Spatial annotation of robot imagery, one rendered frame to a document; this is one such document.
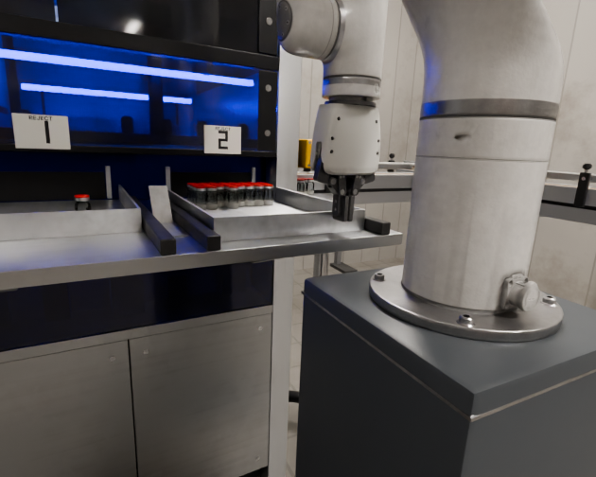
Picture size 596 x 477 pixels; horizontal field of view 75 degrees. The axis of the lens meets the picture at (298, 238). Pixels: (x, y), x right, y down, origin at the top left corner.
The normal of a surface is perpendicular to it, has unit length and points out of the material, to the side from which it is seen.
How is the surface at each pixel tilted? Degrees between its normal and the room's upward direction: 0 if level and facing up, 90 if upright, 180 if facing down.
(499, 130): 90
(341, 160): 95
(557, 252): 90
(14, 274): 90
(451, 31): 110
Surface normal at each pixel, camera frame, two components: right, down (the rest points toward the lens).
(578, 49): -0.89, 0.07
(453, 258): -0.53, 0.18
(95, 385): 0.48, 0.22
